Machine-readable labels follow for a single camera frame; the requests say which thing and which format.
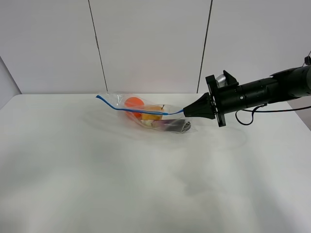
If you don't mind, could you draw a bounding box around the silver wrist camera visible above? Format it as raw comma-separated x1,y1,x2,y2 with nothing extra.
216,74,228,88

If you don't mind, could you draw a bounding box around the purple eggplant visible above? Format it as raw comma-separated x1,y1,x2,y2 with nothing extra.
141,119,191,133

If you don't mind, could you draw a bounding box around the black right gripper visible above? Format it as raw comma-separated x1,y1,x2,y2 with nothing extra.
183,70,243,127

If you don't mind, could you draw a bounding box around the clear blue-zip plastic bag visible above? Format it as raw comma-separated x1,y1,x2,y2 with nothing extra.
96,93,196,134

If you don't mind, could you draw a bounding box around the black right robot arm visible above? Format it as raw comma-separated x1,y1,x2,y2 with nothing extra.
183,65,311,127

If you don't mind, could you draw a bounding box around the yellow pear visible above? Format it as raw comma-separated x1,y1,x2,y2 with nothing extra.
141,105,164,120

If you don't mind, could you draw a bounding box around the orange tomato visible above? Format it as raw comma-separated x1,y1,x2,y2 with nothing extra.
124,97,144,118

